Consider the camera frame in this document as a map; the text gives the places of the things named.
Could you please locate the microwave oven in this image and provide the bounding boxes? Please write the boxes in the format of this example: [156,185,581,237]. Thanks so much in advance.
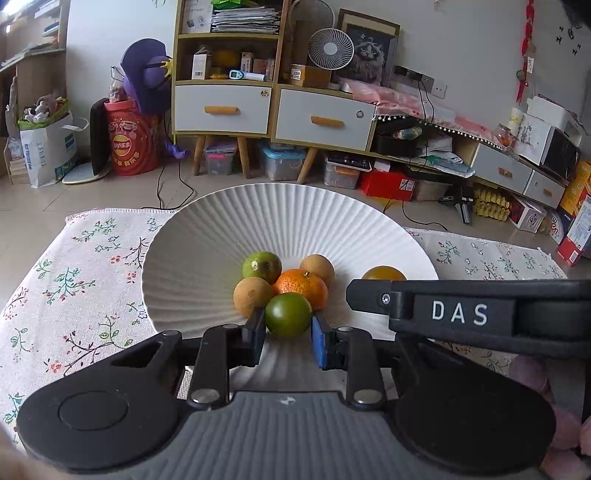
[526,124,581,181]

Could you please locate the light green lime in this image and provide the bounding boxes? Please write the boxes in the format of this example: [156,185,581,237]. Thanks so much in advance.
[242,251,283,284]

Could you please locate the white printed box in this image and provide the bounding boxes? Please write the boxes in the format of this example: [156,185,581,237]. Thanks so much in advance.
[510,196,548,233]

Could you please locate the clear box blue lid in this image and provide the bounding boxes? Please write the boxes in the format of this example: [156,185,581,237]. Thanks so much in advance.
[259,143,308,182]

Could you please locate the black upright device white base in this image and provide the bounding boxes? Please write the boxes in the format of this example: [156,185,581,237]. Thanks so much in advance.
[62,98,112,185]

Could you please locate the clear box pink contents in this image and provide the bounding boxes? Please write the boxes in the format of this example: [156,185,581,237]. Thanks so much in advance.
[203,141,238,176]

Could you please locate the black handheld device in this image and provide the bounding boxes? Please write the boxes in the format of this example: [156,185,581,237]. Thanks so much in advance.
[438,185,476,224]

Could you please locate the white ribbed plate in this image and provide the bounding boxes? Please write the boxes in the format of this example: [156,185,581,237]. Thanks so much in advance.
[141,183,439,370]

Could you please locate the small tangerine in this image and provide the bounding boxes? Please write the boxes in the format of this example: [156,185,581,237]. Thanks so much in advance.
[272,269,329,311]

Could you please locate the low wooden cabinet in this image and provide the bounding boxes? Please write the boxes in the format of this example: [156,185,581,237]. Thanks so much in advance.
[369,115,583,210]

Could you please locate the floral tablecloth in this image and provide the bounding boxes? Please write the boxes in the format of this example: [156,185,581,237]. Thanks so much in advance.
[0,208,568,462]

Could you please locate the clear box black lid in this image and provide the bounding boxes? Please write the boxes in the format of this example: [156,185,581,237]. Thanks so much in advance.
[323,152,372,190]

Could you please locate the red box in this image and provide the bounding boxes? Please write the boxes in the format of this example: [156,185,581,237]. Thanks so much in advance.
[359,170,416,201]

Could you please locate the yellow cherry tomato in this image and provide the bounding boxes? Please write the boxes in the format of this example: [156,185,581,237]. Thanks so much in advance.
[361,265,408,281]

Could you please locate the white drawer orange handle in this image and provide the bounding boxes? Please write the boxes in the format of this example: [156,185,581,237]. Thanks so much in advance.
[174,84,273,136]
[276,88,377,152]

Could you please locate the grey plush toy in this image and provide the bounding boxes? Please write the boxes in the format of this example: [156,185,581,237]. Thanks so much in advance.
[21,95,70,125]

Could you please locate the grey drawer small handle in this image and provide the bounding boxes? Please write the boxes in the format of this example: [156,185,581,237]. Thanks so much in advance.
[524,171,566,209]
[471,144,534,193]

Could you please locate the purple plush toy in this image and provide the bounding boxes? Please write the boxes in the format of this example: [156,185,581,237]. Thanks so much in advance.
[111,38,191,160]

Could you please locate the white picture box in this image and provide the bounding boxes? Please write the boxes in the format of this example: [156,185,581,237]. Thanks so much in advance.
[182,0,214,34]

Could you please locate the dark green lime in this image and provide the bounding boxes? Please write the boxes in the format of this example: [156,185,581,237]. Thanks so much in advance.
[264,293,313,337]

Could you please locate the yellow bottle pack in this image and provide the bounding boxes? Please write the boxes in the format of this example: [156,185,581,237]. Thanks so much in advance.
[471,187,513,221]

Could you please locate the wall power strip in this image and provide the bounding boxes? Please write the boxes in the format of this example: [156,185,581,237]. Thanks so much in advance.
[394,66,435,88]

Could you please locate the white infrared thermometer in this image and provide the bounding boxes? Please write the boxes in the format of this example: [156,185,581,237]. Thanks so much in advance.
[228,68,267,83]

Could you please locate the wooden bookshelf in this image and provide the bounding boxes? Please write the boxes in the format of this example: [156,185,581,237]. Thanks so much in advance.
[0,0,70,185]

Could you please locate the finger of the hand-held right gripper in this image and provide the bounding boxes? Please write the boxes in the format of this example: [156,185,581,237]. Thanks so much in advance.
[346,279,414,330]

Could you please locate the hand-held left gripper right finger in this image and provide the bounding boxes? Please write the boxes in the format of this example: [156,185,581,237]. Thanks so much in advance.
[311,313,444,409]

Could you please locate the black bag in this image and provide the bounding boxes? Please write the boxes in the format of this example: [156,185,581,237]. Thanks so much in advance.
[372,122,432,158]

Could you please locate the red hanging ornament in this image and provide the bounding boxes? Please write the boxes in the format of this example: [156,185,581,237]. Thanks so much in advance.
[521,0,536,104]

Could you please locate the white paper bag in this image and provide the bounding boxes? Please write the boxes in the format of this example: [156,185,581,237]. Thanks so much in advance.
[18,113,88,189]

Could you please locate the stack of papers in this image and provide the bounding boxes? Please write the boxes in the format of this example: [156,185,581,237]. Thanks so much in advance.
[211,4,281,34]

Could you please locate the red printed drum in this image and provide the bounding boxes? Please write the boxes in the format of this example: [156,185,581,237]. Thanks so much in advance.
[104,99,162,176]

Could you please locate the longan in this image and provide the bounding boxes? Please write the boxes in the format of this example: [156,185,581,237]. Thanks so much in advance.
[299,254,335,287]
[233,277,274,318]

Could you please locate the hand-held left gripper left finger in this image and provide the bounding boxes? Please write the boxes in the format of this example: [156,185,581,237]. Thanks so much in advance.
[111,308,267,411]

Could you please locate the yellow red carton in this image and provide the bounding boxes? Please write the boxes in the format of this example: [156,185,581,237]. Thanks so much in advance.
[551,159,591,267]

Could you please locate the framed cat picture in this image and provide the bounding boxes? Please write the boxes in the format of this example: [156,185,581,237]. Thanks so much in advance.
[336,8,402,88]

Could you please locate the white desk fan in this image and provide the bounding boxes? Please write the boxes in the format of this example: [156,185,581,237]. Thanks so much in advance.
[308,28,355,90]

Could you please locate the pink fleece cloth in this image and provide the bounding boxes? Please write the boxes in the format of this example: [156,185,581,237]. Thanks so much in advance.
[508,355,591,480]

